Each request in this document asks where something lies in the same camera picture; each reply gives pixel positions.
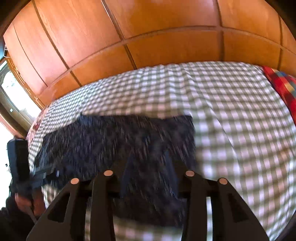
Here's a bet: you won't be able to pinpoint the green white checkered bedsheet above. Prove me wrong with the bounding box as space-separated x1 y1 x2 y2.
29 62 295 240

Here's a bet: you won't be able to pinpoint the dark leaf-print pants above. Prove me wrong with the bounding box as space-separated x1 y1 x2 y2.
34 115 197 228

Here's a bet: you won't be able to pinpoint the red plaid blanket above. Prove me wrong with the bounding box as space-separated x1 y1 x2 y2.
262 66 296 123

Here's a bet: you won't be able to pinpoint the orange wooden wardrobe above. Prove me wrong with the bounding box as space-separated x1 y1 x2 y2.
1 1 295 106

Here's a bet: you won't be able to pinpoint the person's left hand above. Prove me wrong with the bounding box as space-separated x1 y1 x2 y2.
15 189 46 216

